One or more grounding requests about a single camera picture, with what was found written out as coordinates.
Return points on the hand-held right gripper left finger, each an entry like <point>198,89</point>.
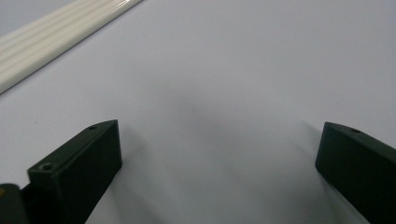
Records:
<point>77,174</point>

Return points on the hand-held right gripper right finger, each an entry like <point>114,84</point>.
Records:
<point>358,168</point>

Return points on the row of white chopsticks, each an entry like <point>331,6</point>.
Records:
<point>49,40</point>

